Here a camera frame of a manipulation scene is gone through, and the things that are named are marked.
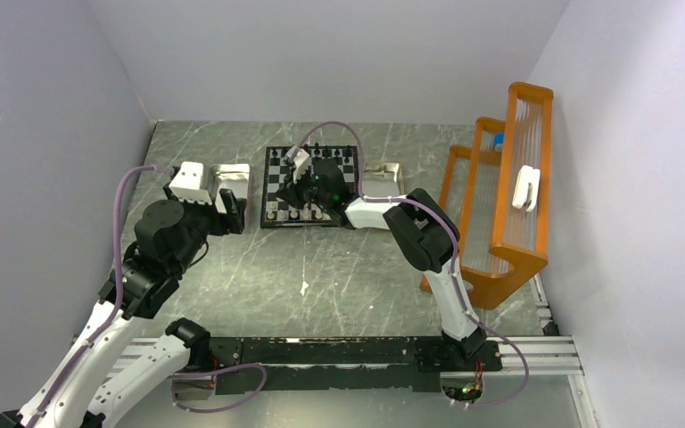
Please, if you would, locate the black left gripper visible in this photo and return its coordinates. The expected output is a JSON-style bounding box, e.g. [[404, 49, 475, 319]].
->
[[163, 180, 246, 273]]

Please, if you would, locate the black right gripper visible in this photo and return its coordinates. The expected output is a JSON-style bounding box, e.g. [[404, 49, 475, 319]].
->
[[275, 166, 331, 210]]

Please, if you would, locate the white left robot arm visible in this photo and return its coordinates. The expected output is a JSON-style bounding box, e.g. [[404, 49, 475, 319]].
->
[[0, 189, 247, 427]]

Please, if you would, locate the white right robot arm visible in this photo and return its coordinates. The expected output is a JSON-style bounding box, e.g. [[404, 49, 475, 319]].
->
[[277, 155, 486, 369]]

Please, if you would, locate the black white chess board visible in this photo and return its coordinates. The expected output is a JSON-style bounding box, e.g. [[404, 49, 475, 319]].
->
[[260, 157, 359, 228]]

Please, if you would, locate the yellow tray of white pieces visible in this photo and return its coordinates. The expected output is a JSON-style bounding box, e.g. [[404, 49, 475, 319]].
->
[[362, 162, 407, 198]]

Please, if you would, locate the silver metal tray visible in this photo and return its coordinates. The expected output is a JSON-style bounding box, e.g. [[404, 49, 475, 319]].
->
[[210, 163, 252, 201]]

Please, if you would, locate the orange wooden rack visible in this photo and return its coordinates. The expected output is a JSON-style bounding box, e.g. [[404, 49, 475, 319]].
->
[[439, 82, 554, 310]]

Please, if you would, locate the blue cap bottle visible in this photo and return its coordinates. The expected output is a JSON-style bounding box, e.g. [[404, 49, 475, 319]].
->
[[492, 133, 504, 152]]

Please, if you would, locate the white clip object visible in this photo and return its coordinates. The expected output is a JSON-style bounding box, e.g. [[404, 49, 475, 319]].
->
[[511, 165, 541, 212]]

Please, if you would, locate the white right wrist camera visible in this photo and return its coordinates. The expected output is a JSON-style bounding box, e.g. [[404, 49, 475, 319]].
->
[[286, 146, 311, 183]]

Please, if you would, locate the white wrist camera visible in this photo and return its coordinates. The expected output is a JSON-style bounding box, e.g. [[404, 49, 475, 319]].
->
[[286, 146, 311, 183], [168, 161, 211, 205]]

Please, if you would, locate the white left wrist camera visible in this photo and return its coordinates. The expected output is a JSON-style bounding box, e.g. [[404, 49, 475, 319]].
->
[[168, 161, 211, 205]]

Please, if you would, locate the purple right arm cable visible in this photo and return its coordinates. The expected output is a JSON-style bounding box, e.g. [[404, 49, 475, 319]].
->
[[287, 120, 531, 410]]

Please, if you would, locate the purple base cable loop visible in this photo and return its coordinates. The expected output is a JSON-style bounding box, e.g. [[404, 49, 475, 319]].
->
[[169, 361, 269, 414]]

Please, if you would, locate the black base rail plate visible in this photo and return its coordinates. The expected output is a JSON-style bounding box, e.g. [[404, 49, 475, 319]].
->
[[210, 336, 503, 395]]

